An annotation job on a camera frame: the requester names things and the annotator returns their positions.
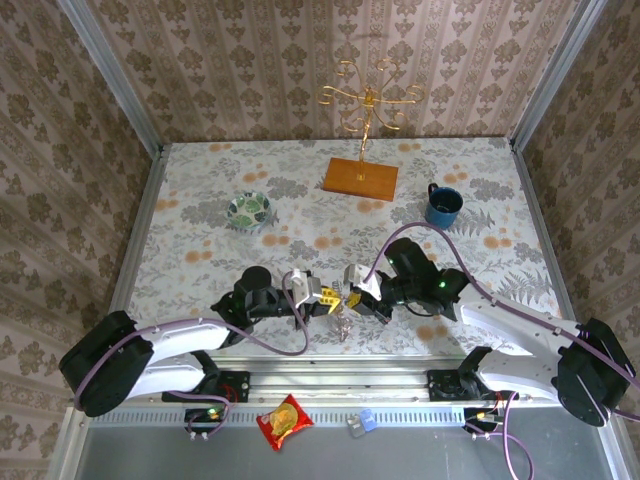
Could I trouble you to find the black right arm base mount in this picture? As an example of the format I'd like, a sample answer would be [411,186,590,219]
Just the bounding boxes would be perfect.
[427,368,521,402]

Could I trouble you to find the aluminium mounting rail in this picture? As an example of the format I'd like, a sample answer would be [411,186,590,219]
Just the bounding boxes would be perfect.
[149,354,551,407]

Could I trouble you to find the short purple cable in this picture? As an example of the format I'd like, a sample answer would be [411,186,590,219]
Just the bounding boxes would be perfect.
[185,393,235,442]

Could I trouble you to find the aluminium frame post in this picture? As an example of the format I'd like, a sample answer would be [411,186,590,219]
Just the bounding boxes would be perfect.
[508,0,609,151]
[57,0,167,157]

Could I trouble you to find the leaf pattern bowl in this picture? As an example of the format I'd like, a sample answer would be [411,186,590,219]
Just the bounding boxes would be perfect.
[227,191,274,232]

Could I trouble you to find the aluminium side rail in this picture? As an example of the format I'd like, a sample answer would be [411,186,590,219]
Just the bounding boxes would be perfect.
[509,138,575,321]
[107,144,169,321]

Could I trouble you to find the red snack packet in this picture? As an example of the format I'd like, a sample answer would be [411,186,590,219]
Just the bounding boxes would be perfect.
[255,393,315,452]

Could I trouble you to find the floral tablecloth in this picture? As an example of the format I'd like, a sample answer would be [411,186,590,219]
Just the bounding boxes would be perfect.
[127,137,564,359]

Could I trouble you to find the blue enamel mug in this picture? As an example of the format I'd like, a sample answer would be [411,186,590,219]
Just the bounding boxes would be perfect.
[424,182,465,231]

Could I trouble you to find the small controller board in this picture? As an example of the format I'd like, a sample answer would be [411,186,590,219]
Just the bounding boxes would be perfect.
[463,407,504,427]
[184,407,227,424]

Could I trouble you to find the gold jewelry stand wooden base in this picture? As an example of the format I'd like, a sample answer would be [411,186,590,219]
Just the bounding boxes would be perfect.
[317,57,426,204]

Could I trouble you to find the slotted metal strip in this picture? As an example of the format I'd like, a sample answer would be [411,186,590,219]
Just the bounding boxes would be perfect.
[89,404,504,429]

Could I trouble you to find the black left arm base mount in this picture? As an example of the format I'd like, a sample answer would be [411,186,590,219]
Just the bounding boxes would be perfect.
[162,369,251,404]

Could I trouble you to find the long purple cable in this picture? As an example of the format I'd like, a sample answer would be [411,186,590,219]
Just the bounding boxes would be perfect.
[469,392,537,480]

